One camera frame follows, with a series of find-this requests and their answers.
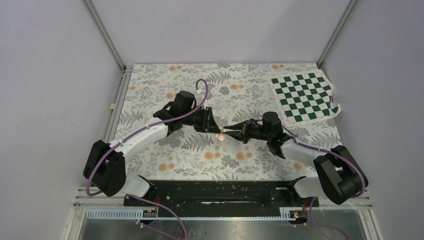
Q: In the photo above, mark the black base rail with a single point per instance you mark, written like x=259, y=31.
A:
x=212, y=198

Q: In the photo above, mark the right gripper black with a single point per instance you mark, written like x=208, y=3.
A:
x=241, y=135

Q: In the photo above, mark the floral patterned table mat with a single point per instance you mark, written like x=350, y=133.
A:
x=237, y=92

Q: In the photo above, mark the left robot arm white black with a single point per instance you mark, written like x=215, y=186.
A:
x=106, y=164

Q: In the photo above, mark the green white checkered mat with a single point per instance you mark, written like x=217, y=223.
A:
x=304, y=97

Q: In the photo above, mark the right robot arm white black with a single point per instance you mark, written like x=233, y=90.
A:
x=339, y=177

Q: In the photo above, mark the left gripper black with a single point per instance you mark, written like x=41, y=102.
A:
x=209, y=122

